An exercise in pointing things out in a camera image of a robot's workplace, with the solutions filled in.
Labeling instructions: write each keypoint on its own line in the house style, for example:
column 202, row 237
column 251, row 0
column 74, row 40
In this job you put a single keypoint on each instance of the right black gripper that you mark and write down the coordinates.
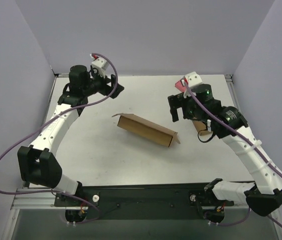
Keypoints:
column 177, row 105

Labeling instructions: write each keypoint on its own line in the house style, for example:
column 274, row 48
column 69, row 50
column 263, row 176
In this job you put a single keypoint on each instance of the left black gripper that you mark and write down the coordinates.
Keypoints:
column 111, row 85

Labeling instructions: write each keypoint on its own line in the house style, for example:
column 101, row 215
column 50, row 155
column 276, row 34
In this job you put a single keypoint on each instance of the large brown cardboard box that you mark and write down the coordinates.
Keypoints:
column 147, row 129

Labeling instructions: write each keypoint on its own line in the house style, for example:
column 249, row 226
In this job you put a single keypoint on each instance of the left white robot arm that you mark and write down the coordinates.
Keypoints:
column 37, row 162

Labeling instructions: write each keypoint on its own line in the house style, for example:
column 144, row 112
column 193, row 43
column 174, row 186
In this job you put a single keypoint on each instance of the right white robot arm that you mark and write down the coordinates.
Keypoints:
column 264, row 194

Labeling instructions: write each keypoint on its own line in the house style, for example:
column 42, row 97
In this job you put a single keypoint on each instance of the pink paper box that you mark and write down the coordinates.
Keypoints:
column 181, row 85

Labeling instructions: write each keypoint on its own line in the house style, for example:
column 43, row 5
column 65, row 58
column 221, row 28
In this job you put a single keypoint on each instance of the small brown cardboard box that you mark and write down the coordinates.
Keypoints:
column 201, row 128

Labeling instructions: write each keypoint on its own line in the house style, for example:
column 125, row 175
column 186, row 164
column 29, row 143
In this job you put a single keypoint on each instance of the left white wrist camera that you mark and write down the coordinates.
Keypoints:
column 100, row 64

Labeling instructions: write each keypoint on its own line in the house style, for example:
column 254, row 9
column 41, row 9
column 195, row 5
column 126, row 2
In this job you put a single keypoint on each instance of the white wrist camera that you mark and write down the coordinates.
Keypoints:
column 189, row 81
column 100, row 64

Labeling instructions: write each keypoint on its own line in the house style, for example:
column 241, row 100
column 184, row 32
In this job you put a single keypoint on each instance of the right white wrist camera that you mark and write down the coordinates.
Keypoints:
column 189, row 81

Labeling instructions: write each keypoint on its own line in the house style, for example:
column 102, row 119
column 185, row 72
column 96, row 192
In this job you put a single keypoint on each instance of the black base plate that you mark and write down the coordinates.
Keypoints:
column 178, row 201

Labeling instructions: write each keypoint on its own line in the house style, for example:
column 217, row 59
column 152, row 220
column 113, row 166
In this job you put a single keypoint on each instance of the aluminium frame rail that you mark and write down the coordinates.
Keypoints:
column 80, row 191

